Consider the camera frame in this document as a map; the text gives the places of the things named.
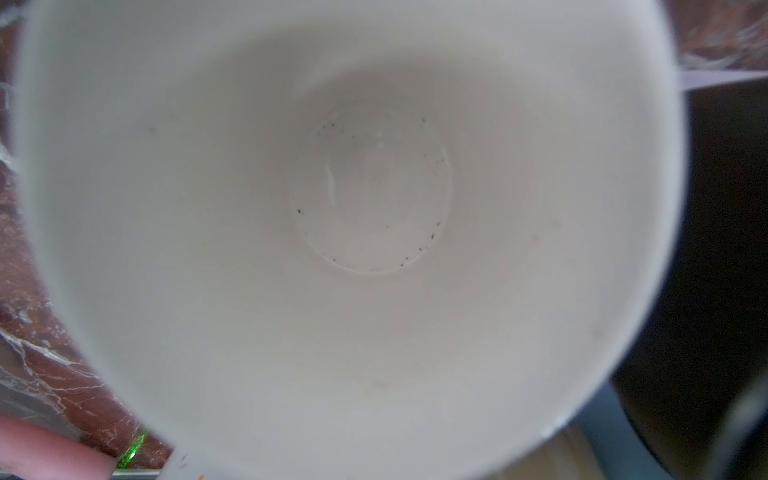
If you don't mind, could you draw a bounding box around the white mug lavender handle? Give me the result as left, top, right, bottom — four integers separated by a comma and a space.
12, 1, 686, 479

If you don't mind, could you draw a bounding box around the beige mug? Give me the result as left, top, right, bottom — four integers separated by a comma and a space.
488, 424, 606, 480

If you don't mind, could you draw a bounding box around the lavender plastic tray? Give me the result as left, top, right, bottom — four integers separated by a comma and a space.
678, 70, 768, 91

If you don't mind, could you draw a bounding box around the black mug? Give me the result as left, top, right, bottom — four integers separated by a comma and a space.
613, 79, 767, 479

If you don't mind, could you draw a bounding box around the purple pink spatula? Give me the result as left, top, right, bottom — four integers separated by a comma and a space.
1, 414, 117, 480

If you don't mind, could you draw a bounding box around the white mug blue handle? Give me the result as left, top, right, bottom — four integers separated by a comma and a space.
575, 383, 672, 480

